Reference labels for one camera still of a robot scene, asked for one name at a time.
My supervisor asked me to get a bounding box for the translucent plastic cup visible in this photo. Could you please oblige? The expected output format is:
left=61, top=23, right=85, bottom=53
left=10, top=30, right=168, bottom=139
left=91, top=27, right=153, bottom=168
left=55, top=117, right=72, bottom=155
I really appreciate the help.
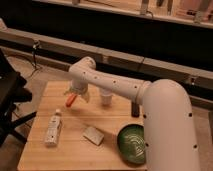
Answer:
left=100, top=89, right=113, bottom=106

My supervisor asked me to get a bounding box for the black cable on wall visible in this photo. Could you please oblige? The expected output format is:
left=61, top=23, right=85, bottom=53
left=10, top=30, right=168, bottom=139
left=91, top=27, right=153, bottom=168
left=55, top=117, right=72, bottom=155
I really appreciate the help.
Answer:
left=26, top=39, right=43, bottom=79

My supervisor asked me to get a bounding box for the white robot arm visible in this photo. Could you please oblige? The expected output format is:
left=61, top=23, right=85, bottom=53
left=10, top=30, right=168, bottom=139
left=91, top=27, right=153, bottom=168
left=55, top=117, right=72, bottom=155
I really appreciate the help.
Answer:
left=69, top=56, right=201, bottom=171

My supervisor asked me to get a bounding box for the green bowl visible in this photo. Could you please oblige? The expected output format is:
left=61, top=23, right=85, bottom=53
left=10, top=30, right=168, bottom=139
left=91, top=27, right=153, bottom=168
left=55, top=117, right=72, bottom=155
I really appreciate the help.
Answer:
left=117, top=124, right=146, bottom=165

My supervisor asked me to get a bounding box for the black equipment stand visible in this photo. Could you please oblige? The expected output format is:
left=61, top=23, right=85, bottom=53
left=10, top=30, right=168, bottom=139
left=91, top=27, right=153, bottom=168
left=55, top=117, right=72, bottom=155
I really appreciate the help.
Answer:
left=0, top=49, right=36, bottom=147

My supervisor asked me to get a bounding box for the wooden folding table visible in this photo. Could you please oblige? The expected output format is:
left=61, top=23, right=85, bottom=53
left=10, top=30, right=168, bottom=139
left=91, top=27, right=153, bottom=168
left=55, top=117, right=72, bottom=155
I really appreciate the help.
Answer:
left=18, top=81, right=147, bottom=171

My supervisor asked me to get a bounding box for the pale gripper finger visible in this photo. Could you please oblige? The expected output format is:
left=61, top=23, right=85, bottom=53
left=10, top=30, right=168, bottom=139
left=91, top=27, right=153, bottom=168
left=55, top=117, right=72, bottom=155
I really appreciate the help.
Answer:
left=63, top=89, right=74, bottom=95
left=81, top=92, right=90, bottom=103

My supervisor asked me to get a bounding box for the clear plastic bottle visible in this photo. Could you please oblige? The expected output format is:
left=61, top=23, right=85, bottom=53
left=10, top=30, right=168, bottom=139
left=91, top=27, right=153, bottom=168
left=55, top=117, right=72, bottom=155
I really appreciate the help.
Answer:
left=44, top=109, right=62, bottom=147

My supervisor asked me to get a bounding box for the white sponge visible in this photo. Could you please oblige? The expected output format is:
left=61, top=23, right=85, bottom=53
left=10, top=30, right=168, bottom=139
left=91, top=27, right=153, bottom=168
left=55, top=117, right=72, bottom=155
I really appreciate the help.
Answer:
left=83, top=126, right=104, bottom=146

